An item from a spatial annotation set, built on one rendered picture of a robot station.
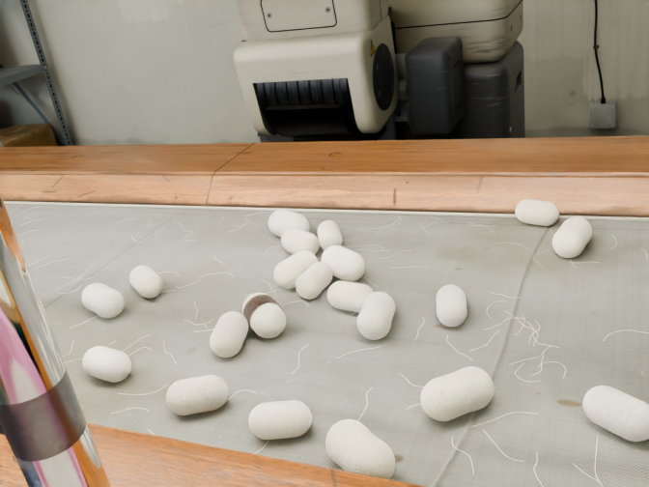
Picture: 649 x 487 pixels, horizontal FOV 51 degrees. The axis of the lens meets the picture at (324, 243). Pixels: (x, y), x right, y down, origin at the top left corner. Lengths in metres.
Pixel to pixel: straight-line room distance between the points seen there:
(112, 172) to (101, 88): 2.54
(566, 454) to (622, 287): 0.15
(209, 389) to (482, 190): 0.29
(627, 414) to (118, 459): 0.22
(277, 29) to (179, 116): 1.97
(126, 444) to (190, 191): 0.37
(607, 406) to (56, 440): 0.23
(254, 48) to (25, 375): 0.93
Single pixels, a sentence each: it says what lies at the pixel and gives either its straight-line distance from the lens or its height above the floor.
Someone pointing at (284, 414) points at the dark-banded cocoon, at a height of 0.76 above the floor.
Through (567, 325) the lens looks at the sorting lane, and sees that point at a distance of 0.41.
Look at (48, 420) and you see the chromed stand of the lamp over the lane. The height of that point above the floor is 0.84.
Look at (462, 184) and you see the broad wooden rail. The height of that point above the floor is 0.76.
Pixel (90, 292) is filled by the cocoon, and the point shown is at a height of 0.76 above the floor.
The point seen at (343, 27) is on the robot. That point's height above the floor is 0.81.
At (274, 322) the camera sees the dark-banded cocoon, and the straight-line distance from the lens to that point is 0.41.
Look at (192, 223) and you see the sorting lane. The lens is 0.61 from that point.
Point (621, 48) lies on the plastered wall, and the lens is 2.45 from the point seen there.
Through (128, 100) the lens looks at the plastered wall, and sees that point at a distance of 3.19.
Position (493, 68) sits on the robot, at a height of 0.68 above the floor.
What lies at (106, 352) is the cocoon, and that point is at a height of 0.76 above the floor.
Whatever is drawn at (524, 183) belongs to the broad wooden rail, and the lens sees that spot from 0.55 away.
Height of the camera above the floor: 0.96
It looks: 25 degrees down
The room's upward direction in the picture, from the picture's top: 9 degrees counter-clockwise
